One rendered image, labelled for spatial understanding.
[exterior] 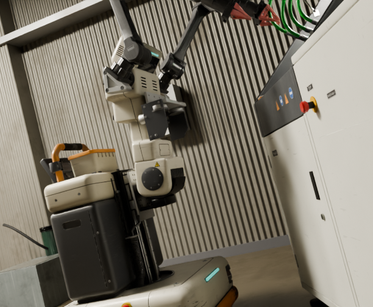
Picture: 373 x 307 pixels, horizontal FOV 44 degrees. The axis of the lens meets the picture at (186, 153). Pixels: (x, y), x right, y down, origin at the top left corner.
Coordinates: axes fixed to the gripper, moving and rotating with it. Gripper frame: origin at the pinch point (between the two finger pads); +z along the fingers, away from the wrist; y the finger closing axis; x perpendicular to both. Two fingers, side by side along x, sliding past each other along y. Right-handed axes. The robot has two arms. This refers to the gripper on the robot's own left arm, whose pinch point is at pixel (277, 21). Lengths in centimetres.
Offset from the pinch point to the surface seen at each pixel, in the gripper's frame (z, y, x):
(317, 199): 50, -9, 56
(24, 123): -217, 196, 104
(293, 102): 26.5, -18.6, 32.3
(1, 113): -244, 196, 108
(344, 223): 61, -26, 60
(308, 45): 27, -47, 24
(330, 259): 64, 0, 71
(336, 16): 34, -68, 24
